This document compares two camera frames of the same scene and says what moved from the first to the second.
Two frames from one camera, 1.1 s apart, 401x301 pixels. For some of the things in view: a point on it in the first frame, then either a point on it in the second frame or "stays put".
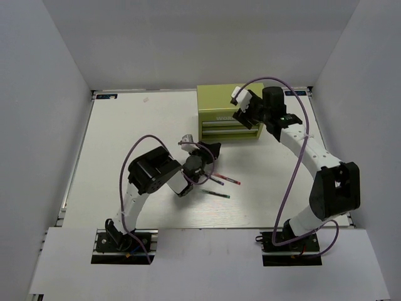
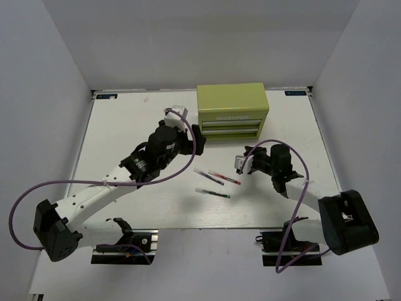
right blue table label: x=297 y=93 stays put
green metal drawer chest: x=215 y=112 stays put
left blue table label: x=106 y=96 stays put
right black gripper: x=244 y=118 to x=257 y=154
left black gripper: x=213 y=148 to x=199 y=139
